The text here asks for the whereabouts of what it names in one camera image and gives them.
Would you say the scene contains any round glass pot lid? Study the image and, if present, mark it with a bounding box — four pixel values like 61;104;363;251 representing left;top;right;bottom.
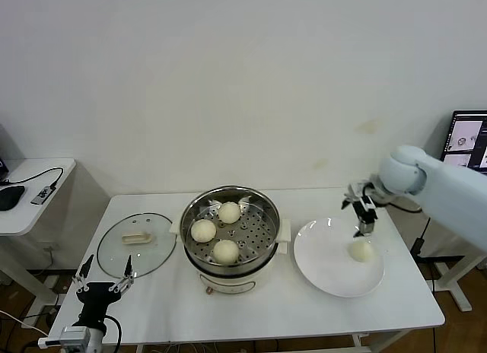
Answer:
96;212;179;281

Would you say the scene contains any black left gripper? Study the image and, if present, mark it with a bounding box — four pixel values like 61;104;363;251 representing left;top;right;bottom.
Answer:
71;253;135;328

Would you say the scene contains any white electric cooker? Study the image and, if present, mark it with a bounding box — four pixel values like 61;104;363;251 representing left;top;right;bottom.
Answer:
169;218;292;295

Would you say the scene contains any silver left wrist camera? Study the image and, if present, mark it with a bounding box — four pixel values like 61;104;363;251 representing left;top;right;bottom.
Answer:
59;326;91;348

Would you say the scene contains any white floor cable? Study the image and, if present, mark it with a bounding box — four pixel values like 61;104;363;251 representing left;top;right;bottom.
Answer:
0;310;49;337

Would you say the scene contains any open laptop showing camera windows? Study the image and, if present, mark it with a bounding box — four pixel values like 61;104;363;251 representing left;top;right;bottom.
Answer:
440;110;487;176

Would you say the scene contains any large white plate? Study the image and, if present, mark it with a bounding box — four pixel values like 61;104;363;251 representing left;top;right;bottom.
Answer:
292;216;386;299

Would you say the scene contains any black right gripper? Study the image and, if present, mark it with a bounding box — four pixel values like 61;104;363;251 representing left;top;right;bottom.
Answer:
341;179;390;239

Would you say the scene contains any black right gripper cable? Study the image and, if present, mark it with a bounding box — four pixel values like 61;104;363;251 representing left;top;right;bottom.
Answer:
384;199;423;215

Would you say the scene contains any white steamed baozi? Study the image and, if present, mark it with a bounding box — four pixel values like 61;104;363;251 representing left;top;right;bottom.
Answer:
349;240;374;264
212;239;240;265
190;219;218;243
217;201;242;225

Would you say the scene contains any white side table with label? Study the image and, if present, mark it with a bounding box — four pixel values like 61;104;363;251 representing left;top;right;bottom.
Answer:
412;211;487;313

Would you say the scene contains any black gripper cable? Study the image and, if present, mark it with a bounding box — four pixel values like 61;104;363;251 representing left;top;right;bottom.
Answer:
384;199;423;215
105;315;123;347

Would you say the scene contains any white side table with mouse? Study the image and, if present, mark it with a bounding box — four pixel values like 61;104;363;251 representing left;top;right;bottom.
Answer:
0;157;77;304

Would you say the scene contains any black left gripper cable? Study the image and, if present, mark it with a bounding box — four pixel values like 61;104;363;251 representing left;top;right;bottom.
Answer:
105;315;123;347

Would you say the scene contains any small grey usb hub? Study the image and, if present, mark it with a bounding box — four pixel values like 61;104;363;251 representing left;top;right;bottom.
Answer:
30;185;55;207

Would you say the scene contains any black usb hub cable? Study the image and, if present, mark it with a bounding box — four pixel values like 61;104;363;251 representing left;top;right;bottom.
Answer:
0;167;65;196

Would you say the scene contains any grey laptop with dark screen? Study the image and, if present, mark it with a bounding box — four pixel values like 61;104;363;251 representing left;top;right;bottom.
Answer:
0;123;26;183

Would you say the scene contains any black laptop power cable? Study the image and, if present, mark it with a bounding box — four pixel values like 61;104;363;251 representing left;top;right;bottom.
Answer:
409;215;431;263

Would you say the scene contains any perforated steel steamer basket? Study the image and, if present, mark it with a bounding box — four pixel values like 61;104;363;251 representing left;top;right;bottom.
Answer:
179;185;282;278

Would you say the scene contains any black computer mouse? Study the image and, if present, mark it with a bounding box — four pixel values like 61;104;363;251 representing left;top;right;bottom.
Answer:
0;185;27;212

